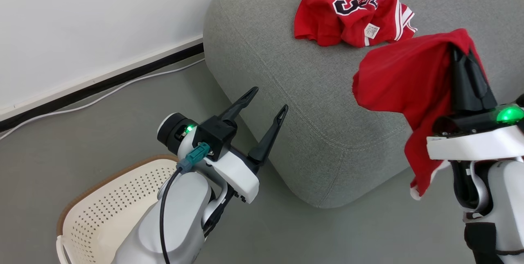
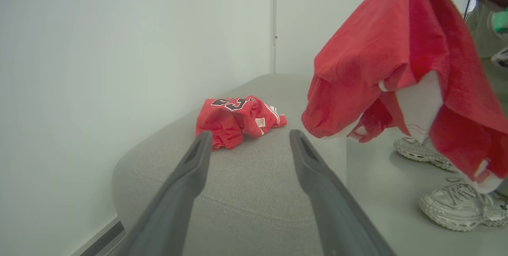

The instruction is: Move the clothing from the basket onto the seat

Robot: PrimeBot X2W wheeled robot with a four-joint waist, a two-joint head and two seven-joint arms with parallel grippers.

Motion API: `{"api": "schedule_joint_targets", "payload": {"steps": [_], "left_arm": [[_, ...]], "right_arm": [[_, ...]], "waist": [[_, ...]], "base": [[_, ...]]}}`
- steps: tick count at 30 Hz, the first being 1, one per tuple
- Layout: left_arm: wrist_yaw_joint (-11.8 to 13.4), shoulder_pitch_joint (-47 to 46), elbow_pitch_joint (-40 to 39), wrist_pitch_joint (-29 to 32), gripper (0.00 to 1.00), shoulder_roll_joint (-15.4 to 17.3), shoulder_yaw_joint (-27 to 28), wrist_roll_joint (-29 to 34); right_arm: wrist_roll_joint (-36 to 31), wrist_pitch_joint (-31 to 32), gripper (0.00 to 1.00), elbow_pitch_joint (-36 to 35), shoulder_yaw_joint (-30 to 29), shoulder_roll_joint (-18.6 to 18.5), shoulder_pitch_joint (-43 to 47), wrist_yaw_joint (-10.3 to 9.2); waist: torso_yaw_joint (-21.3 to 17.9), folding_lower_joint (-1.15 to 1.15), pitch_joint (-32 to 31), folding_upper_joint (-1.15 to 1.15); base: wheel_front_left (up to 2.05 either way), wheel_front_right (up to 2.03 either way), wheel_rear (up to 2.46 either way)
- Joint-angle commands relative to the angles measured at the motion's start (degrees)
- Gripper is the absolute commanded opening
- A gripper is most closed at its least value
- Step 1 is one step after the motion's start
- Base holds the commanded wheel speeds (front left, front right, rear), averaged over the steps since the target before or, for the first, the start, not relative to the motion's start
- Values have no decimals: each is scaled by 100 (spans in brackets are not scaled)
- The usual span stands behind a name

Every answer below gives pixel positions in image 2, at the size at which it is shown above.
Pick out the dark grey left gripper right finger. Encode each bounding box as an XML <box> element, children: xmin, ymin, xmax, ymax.
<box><xmin>289</xmin><ymin>129</ymin><xmax>398</xmax><ymax>256</ymax></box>

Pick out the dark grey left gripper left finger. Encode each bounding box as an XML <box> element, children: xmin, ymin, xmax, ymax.
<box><xmin>114</xmin><ymin>130</ymin><xmax>214</xmax><ymax>256</ymax></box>

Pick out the red basketball jersey with number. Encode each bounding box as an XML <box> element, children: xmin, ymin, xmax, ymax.
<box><xmin>195</xmin><ymin>95</ymin><xmax>288</xmax><ymax>152</ymax></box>

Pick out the grey baseboard strip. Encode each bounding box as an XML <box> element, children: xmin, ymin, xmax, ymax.
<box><xmin>71</xmin><ymin>216</ymin><xmax>128</xmax><ymax>256</ymax></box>

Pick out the white grey sneaker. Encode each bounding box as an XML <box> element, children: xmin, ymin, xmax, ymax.
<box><xmin>393</xmin><ymin>136</ymin><xmax>457</xmax><ymax>172</ymax></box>
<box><xmin>419</xmin><ymin>177</ymin><xmax>508</xmax><ymax>232</ymax></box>

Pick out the teal cable connector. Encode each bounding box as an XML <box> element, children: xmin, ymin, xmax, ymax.
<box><xmin>491</xmin><ymin>8</ymin><xmax>508</xmax><ymax>41</ymax></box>

